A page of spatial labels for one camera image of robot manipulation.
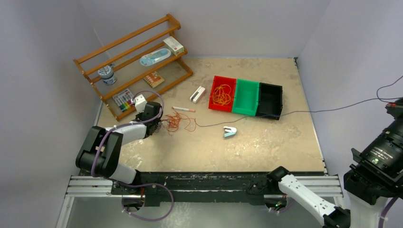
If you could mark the green plastic bin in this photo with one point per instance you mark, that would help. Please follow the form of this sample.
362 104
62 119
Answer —
246 98

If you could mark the red plastic bin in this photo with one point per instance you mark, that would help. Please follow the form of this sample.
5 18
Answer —
222 94

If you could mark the blue white tape roll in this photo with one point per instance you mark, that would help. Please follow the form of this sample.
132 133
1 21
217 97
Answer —
107 75

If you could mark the coloured marker set pack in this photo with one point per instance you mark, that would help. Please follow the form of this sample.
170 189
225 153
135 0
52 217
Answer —
124 100

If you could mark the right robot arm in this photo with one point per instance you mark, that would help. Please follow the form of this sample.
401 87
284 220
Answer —
373 185

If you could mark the wooden shelf rack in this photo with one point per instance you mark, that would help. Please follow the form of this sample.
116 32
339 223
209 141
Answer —
124 54

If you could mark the white blue staple remover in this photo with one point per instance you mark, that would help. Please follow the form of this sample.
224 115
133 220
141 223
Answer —
229 131

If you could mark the white marker with orange cap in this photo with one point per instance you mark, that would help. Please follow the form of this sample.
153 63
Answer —
183 109

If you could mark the blue white oval package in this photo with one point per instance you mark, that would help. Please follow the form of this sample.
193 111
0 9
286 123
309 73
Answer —
155 57

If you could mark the aluminium frame rail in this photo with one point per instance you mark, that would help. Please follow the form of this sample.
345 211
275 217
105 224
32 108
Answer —
85 187

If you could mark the orange snack packet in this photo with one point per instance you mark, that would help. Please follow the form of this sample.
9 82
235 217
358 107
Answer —
153 79

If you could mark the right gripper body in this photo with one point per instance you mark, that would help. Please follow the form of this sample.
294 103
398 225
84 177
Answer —
396 108

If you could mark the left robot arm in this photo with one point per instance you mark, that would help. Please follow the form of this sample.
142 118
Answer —
100 152

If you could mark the white red box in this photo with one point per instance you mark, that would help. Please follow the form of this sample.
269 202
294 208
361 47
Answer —
173 45

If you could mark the black plastic bin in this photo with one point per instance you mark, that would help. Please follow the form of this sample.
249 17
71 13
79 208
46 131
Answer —
270 103

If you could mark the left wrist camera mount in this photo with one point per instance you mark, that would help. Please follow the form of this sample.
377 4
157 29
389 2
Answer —
139 102

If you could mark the white stapler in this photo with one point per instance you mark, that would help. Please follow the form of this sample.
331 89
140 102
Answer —
195 97

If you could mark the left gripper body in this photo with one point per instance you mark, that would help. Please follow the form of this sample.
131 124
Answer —
156 123

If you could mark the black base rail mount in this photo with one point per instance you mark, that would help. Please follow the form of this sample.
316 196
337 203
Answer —
254 188

